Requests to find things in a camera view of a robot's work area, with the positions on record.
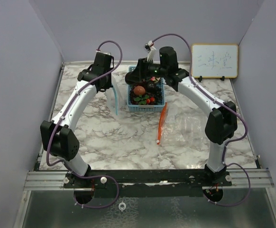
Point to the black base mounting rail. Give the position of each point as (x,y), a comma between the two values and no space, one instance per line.
(147,183)

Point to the dark purple plum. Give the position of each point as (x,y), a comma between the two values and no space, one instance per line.
(150,87)

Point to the clear bag blue zipper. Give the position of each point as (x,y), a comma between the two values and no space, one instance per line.
(114,98)

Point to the small whiteboard wooden frame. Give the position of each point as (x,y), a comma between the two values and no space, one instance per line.
(215,60)

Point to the blue plastic basket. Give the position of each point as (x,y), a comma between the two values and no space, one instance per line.
(147,107)

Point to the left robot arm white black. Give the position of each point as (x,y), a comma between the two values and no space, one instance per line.
(57,135)

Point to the cherry tomatoes with green leaves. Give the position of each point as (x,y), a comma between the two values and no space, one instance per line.
(144,100)

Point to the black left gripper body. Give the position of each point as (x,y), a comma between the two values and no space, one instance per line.
(108,83)

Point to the clear bag orange zipper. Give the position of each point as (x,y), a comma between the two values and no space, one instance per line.
(175,128)

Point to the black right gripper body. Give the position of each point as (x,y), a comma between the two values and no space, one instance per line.
(150,70)

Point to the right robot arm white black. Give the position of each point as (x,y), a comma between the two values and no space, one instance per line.
(221,116)

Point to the dark grape bunch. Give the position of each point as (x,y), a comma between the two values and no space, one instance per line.
(156,94)

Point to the aluminium frame rail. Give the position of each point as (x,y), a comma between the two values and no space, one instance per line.
(53,180)

